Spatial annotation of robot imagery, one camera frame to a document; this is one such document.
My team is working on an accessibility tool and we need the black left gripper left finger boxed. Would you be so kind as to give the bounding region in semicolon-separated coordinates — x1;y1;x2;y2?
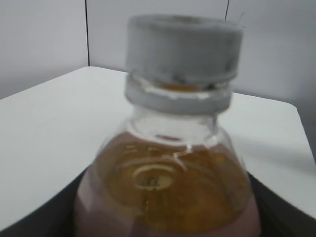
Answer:
0;172;84;237

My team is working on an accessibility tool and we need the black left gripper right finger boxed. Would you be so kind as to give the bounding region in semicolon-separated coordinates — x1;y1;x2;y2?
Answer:
248;174;316;237

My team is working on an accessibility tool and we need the peach oolong tea bottle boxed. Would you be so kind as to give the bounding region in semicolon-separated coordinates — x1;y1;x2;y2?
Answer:
74;74;261;237

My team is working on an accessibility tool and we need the white bottle cap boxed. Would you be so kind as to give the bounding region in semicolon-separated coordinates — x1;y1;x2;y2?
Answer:
126;14;243;85

